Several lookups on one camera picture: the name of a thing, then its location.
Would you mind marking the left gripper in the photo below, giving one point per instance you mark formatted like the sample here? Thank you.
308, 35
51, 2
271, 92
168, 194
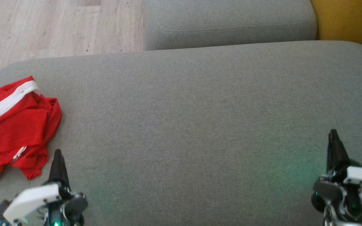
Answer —
74, 204

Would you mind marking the large grey sofa seat cushion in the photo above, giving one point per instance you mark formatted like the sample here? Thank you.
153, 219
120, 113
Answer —
187, 125

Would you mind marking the red elastic waist shorts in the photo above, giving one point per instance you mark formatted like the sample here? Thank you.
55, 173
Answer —
27, 163

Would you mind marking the grey stitched sofa cushion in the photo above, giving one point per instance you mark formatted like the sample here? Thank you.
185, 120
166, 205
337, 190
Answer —
231, 22

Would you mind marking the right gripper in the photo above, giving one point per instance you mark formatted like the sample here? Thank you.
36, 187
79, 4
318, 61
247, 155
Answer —
328, 191

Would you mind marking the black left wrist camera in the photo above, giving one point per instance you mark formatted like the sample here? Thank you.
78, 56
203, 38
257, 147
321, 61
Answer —
2, 208

